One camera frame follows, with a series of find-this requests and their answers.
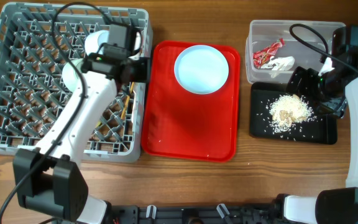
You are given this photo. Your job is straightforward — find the light blue bowl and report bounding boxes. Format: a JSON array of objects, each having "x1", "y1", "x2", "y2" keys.
[{"x1": 85, "y1": 30, "x2": 141, "y2": 60}]

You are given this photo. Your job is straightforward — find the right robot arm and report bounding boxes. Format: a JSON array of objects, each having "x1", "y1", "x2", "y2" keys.
[{"x1": 282, "y1": 24, "x2": 358, "y2": 223}]

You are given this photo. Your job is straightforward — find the clear plastic bin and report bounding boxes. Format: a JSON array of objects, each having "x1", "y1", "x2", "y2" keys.
[{"x1": 245, "y1": 20, "x2": 345, "y2": 84}]

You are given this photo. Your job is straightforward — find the grey dishwasher rack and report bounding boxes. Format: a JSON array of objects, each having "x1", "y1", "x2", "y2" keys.
[{"x1": 0, "y1": 2, "x2": 153, "y2": 155}]

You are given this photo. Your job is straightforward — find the red snack wrapper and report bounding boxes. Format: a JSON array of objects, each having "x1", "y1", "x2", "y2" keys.
[{"x1": 253, "y1": 38, "x2": 285, "y2": 68}]

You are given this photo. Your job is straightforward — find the white tissue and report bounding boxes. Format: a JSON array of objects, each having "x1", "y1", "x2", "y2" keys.
[{"x1": 261, "y1": 56, "x2": 295, "y2": 78}]

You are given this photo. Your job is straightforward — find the red plastic tray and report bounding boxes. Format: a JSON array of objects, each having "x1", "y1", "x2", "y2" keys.
[{"x1": 140, "y1": 40, "x2": 241, "y2": 162}]

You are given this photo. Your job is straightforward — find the light blue plate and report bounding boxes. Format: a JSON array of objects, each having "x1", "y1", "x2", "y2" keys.
[{"x1": 173, "y1": 45, "x2": 229, "y2": 95}]

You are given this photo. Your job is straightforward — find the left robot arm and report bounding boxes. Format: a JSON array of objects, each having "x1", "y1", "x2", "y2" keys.
[{"x1": 11, "y1": 23, "x2": 150, "y2": 223}]

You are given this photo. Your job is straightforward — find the wooden chopstick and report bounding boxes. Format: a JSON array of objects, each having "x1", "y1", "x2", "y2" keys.
[{"x1": 121, "y1": 82, "x2": 135, "y2": 120}]

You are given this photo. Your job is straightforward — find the rice and food scraps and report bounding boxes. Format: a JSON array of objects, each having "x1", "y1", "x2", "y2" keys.
[{"x1": 255, "y1": 95, "x2": 317, "y2": 138}]

